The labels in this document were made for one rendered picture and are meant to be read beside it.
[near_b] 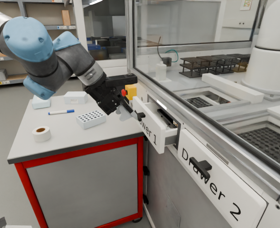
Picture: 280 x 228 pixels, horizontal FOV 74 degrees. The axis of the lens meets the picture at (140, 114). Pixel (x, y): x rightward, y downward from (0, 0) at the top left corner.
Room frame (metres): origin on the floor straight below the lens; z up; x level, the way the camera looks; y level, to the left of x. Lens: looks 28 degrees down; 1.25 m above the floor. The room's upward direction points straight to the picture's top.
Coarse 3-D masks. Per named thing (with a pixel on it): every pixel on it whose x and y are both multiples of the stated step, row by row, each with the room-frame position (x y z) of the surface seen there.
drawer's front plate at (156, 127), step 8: (136, 96) 0.77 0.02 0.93; (136, 104) 0.73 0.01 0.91; (144, 104) 0.68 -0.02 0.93; (144, 112) 0.64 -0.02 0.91; (136, 120) 0.73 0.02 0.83; (144, 120) 0.64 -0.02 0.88; (152, 120) 0.57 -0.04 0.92; (152, 128) 0.57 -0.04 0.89; (160, 128) 0.51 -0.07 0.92; (152, 136) 0.57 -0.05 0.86; (160, 136) 0.51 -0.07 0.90; (152, 144) 0.56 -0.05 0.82; (160, 144) 0.51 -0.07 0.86; (160, 152) 0.51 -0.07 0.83
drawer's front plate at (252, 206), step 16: (192, 144) 0.44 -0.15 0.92; (208, 160) 0.37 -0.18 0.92; (224, 176) 0.32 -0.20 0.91; (208, 192) 0.35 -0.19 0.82; (224, 192) 0.30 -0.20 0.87; (240, 192) 0.27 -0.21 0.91; (224, 208) 0.29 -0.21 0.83; (240, 208) 0.26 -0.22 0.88; (256, 208) 0.23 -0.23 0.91; (240, 224) 0.25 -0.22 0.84; (256, 224) 0.23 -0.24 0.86
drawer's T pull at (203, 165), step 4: (192, 160) 0.37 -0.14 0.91; (196, 160) 0.37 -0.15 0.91; (204, 160) 0.37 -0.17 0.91; (196, 164) 0.36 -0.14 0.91; (200, 164) 0.36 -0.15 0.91; (204, 164) 0.36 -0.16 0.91; (208, 164) 0.36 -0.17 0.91; (196, 168) 0.35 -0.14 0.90; (200, 168) 0.34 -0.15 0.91; (204, 168) 0.35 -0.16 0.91; (208, 168) 0.35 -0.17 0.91; (200, 172) 0.34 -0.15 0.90; (204, 172) 0.33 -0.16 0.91; (204, 176) 0.32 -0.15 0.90; (208, 176) 0.32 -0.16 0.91
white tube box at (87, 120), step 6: (84, 114) 0.84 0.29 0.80; (90, 114) 0.85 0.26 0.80; (96, 114) 0.85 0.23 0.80; (102, 114) 0.85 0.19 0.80; (78, 120) 0.80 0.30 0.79; (84, 120) 0.78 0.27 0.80; (90, 120) 0.78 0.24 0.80; (96, 120) 0.80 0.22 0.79; (102, 120) 0.83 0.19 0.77; (84, 126) 0.76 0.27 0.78; (90, 126) 0.78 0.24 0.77
